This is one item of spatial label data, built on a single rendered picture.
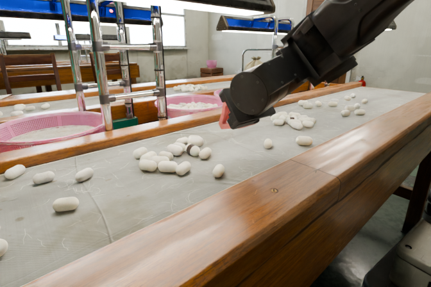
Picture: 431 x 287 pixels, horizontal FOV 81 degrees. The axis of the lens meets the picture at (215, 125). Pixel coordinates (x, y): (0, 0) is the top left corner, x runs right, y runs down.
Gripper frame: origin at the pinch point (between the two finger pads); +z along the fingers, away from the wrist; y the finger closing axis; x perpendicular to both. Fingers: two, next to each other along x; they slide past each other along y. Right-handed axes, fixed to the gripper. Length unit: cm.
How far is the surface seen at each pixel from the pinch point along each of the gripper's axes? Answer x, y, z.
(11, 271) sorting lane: 9.9, 35.6, -0.7
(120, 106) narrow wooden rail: -29, 1, 44
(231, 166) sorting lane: 8.5, 2.2, 0.7
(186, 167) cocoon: 5.5, 10.2, 2.3
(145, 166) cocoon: 2.3, 15.5, 6.4
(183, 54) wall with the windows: -336, -352, 410
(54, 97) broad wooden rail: -51, 15, 71
